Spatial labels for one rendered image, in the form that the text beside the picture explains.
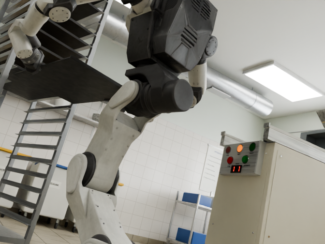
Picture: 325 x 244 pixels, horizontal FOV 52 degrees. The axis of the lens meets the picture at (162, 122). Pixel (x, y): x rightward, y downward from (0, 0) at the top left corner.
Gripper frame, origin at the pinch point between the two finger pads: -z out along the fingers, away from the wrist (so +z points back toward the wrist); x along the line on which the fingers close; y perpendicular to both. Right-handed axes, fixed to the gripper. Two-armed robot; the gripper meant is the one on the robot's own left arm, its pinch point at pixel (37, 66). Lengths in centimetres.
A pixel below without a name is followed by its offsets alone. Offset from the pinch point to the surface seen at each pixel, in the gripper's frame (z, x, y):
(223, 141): -4, -12, -95
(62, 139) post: -54, -23, -7
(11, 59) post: -22.2, 7.9, 25.2
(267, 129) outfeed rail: 21, -9, -107
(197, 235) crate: -391, -63, -152
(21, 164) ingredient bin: -260, -35, 94
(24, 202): -65, -65, 6
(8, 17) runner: -58, 50, 59
